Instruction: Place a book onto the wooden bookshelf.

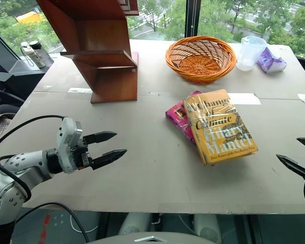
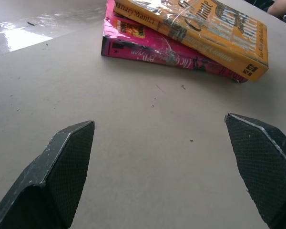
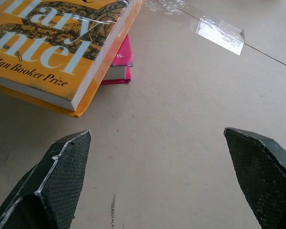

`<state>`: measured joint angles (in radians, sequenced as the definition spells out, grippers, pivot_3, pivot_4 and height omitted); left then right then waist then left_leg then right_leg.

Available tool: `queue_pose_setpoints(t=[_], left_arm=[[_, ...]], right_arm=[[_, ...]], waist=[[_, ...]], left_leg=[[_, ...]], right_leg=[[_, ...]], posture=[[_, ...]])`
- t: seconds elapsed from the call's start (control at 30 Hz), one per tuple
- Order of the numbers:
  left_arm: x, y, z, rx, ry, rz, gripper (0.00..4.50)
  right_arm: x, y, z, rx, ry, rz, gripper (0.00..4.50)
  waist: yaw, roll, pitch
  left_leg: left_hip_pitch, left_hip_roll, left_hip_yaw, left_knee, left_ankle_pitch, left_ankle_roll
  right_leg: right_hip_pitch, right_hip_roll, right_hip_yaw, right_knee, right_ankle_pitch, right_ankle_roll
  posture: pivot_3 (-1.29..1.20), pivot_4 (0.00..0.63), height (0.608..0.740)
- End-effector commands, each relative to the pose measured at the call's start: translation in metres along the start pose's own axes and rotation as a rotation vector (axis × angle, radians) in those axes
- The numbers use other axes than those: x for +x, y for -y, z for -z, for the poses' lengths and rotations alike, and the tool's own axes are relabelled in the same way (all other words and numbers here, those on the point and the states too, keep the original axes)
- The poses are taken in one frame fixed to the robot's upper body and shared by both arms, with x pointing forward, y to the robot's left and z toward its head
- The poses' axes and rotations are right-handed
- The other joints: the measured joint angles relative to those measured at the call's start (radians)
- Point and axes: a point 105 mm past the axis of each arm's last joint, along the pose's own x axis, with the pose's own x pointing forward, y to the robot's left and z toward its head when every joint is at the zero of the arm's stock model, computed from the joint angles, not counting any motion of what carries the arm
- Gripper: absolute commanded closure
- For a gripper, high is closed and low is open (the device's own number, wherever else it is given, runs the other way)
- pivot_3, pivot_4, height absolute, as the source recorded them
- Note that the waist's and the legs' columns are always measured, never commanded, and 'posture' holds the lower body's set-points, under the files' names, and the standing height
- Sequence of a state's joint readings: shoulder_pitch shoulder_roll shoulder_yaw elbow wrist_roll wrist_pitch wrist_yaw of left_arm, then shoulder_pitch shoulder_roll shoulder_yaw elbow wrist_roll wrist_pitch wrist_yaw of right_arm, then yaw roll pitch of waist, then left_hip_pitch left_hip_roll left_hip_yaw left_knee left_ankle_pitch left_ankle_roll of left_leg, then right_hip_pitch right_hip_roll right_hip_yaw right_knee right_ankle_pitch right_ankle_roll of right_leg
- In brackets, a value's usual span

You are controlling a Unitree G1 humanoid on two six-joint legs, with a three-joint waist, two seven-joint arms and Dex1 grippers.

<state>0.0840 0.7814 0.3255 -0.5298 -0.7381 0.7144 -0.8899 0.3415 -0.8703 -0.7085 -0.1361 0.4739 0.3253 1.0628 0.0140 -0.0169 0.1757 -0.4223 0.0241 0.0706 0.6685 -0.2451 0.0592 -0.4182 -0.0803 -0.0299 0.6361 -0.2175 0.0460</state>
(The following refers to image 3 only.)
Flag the pink hardcover book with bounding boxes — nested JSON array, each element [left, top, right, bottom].
[[101, 34, 134, 85]]

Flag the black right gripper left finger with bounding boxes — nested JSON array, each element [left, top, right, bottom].
[[0, 130, 92, 229]]

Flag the yellow Hilary Mantel book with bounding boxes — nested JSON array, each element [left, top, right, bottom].
[[0, 0, 146, 118]]

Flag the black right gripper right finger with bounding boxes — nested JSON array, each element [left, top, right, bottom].
[[223, 127, 286, 229]]

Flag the clear tape strip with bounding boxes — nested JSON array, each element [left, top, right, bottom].
[[143, 0, 245, 56]]

